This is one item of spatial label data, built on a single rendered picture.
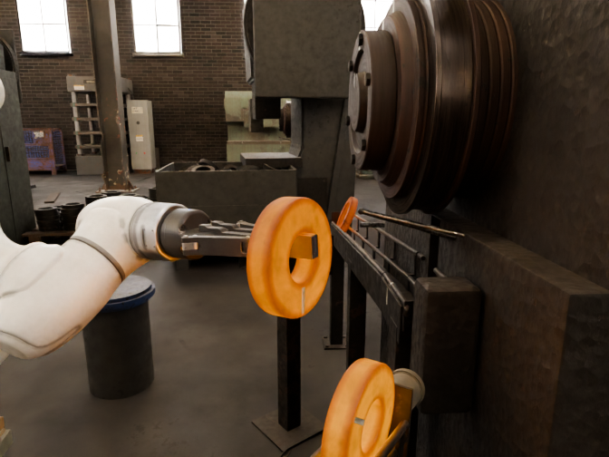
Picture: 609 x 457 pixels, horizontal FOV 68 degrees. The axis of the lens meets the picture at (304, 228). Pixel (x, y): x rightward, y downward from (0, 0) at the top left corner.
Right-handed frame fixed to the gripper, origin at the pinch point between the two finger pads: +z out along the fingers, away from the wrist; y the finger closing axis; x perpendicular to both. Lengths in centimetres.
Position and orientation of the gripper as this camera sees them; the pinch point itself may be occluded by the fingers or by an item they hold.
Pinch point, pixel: (291, 244)
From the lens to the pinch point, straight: 58.3
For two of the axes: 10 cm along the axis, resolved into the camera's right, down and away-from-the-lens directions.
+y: -5.2, 1.9, -8.3
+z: 8.5, 0.6, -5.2
